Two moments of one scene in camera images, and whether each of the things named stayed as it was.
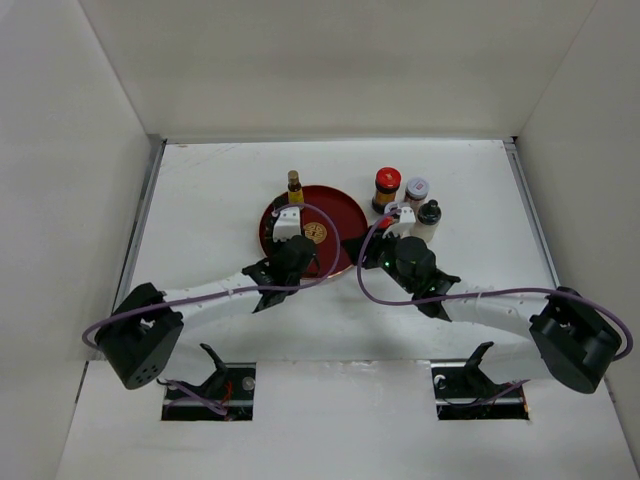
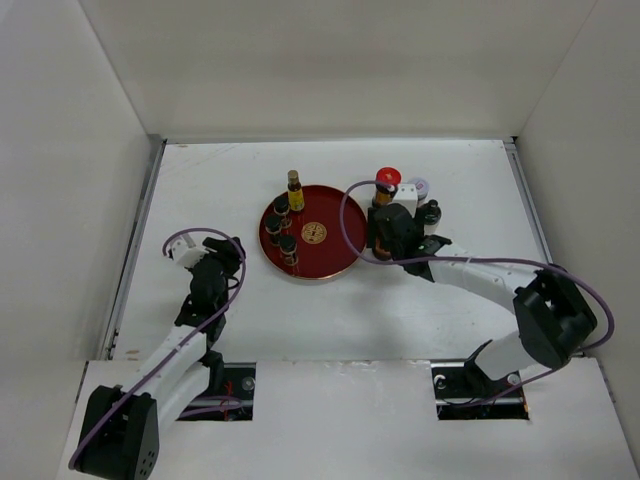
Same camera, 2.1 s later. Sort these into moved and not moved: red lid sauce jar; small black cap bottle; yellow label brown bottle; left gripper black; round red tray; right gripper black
Moved: left gripper black; right gripper black
Not moved: red lid sauce jar; round red tray; yellow label brown bottle; small black cap bottle
